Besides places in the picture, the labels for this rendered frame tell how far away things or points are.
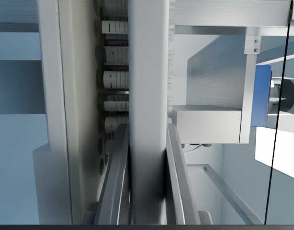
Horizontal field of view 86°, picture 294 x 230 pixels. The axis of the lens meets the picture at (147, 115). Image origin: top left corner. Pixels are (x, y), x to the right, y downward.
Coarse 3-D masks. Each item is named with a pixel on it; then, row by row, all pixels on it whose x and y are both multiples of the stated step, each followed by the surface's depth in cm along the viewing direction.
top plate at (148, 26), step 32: (128, 0) 7; (160, 0) 7; (128, 32) 8; (160, 32) 7; (160, 64) 8; (160, 96) 8; (160, 128) 8; (160, 160) 8; (160, 192) 9; (160, 224) 9
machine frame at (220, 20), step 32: (0, 0) 36; (32, 0) 36; (192, 0) 37; (224, 0) 37; (256, 0) 38; (192, 32) 42; (224, 32) 42; (256, 32) 42; (256, 64) 90; (224, 192) 123; (256, 224) 90
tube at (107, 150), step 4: (100, 140) 12; (104, 140) 12; (108, 140) 12; (112, 140) 12; (100, 144) 12; (104, 144) 12; (108, 144) 12; (112, 144) 12; (100, 148) 12; (104, 148) 12; (108, 148) 12; (100, 152) 12; (104, 152) 12; (108, 152) 12
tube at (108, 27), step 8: (96, 24) 11; (104, 24) 11; (112, 24) 11; (120, 24) 11; (168, 24) 11; (96, 32) 11; (104, 32) 11; (112, 32) 11; (120, 32) 11; (168, 32) 11; (104, 40) 12; (112, 40) 12; (120, 40) 12; (168, 40) 12
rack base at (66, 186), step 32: (64, 0) 7; (64, 32) 7; (64, 64) 8; (96, 64) 11; (64, 96) 8; (96, 96) 11; (64, 128) 8; (96, 128) 11; (64, 160) 8; (96, 160) 11; (64, 192) 8; (96, 192) 11; (64, 224) 9
